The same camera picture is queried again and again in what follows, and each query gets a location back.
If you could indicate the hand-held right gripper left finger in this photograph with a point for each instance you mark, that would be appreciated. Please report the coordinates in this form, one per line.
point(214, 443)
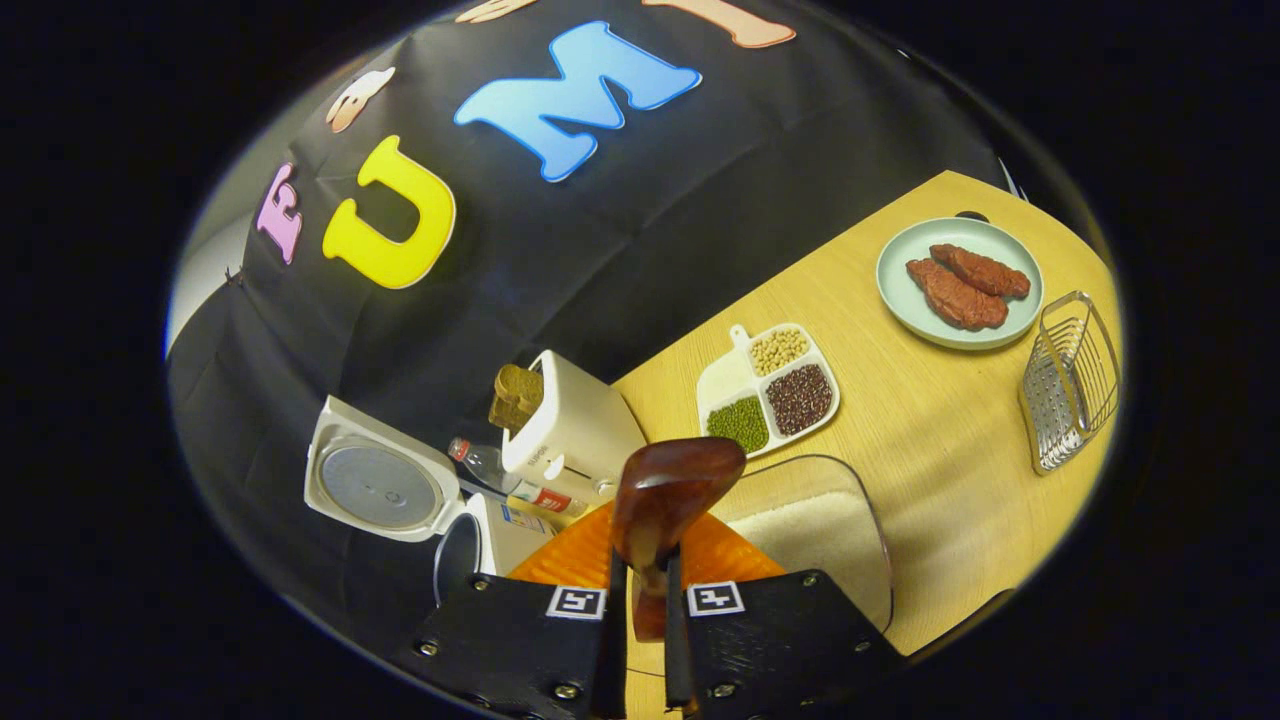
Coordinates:
point(612, 660)

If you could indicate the white toaster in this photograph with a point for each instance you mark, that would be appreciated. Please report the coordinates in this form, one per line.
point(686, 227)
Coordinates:
point(585, 425)

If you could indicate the clear container of rice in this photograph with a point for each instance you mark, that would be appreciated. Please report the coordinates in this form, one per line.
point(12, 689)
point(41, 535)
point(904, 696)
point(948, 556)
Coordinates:
point(810, 530)

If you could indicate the white rice cooker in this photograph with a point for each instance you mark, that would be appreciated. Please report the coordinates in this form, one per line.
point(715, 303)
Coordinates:
point(380, 485)

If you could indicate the brown wooden spoon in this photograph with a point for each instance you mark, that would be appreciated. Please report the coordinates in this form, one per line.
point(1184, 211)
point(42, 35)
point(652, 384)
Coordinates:
point(665, 495)

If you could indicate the pale green plate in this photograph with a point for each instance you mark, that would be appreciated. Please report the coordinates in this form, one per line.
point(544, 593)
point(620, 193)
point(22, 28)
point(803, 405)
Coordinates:
point(900, 270)

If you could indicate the black table grommet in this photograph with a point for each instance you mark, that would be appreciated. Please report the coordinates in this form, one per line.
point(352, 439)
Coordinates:
point(970, 215)

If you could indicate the white divided bean dish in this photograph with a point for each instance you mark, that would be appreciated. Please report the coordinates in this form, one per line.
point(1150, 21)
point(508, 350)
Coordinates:
point(770, 390)

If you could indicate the clear plastic bottle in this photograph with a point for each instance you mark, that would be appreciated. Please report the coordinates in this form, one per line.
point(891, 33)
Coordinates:
point(490, 465)

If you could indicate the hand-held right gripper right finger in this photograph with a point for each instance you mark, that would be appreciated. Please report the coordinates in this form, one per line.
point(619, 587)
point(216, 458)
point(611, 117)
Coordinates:
point(678, 650)

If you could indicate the brown bread slice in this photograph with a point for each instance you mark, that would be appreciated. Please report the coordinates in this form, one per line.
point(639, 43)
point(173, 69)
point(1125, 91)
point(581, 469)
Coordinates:
point(535, 378)
point(510, 402)

